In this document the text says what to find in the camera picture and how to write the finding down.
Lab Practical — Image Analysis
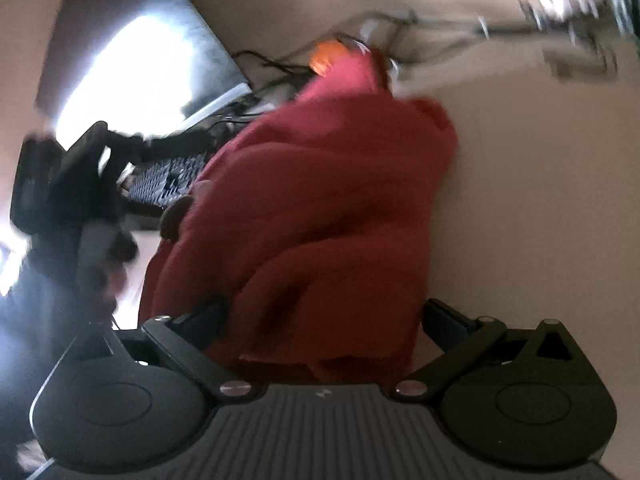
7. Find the curved black monitor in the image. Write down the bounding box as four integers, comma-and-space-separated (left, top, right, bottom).
34, 0, 252, 137

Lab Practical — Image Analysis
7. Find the black keyboard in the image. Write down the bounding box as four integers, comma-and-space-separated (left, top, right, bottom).
122, 149, 212, 212

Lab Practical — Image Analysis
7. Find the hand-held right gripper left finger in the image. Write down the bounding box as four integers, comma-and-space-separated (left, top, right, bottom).
65, 298, 256, 404

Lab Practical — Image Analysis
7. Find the red fleece garment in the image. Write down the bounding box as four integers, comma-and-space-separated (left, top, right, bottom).
137, 35, 461, 387

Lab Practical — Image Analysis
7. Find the person's left hand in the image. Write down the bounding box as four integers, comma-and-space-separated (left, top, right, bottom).
80, 222, 141, 313

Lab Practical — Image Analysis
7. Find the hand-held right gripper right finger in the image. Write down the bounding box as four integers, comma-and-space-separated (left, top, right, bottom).
391, 298, 587, 404

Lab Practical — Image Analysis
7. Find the person's left forearm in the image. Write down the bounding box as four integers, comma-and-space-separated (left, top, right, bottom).
0, 255, 88, 476

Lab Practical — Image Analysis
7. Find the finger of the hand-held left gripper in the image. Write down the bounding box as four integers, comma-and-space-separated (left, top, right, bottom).
135, 127, 212, 162

